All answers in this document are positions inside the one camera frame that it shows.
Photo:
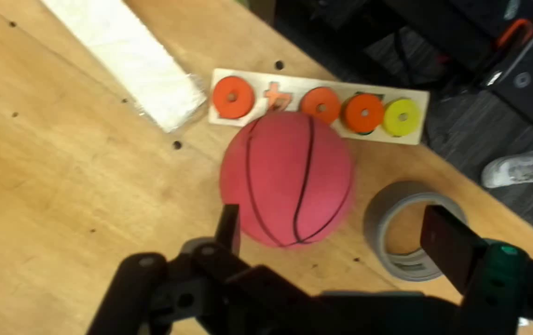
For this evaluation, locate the pink basketball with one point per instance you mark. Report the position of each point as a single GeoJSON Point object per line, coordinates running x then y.
{"type": "Point", "coordinates": [286, 179]}

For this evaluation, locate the grey duct tape roll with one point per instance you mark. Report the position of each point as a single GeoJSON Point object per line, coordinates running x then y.
{"type": "Point", "coordinates": [381, 211]}

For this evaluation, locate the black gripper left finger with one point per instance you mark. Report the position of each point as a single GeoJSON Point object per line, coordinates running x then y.
{"type": "Point", "coordinates": [230, 226]}

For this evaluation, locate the grey sneaker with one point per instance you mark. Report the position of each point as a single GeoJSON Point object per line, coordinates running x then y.
{"type": "Point", "coordinates": [515, 168]}

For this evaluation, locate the white foam block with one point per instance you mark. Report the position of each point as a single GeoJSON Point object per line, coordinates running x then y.
{"type": "Point", "coordinates": [129, 57]}

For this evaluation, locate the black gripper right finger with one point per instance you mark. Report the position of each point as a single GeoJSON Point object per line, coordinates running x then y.
{"type": "Point", "coordinates": [454, 248]}

